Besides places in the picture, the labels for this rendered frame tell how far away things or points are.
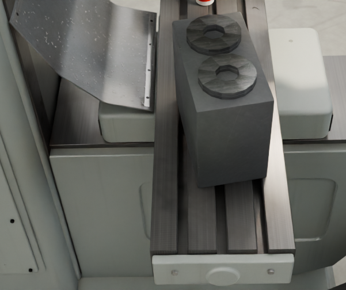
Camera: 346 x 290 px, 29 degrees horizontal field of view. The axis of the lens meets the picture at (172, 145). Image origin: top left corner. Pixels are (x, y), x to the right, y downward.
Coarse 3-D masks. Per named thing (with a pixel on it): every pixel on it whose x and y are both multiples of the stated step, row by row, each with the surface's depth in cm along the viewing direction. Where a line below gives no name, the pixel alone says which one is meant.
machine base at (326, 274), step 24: (96, 288) 185; (120, 288) 185; (144, 288) 185; (168, 288) 184; (192, 288) 184; (216, 288) 184; (240, 288) 183; (264, 288) 183; (288, 288) 183; (312, 288) 183
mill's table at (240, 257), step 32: (160, 0) 147; (192, 0) 146; (224, 0) 146; (256, 0) 145; (160, 32) 140; (256, 32) 138; (160, 64) 133; (160, 96) 127; (160, 128) 122; (160, 160) 117; (160, 192) 112; (192, 192) 112; (224, 192) 115; (256, 192) 114; (288, 192) 111; (160, 224) 108; (192, 224) 108; (224, 224) 110; (256, 224) 110; (288, 224) 107; (160, 256) 105; (192, 256) 105; (224, 256) 105; (256, 256) 105; (288, 256) 104
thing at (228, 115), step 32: (192, 32) 108; (224, 32) 109; (192, 64) 105; (224, 64) 103; (256, 64) 104; (192, 96) 101; (224, 96) 99; (256, 96) 100; (192, 128) 106; (224, 128) 102; (256, 128) 103; (192, 160) 114; (224, 160) 108; (256, 160) 109
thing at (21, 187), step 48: (0, 0) 115; (0, 48) 121; (0, 96) 128; (48, 96) 151; (0, 144) 137; (48, 144) 148; (0, 192) 148; (48, 192) 154; (0, 240) 161; (48, 240) 164; (0, 288) 180; (48, 288) 179
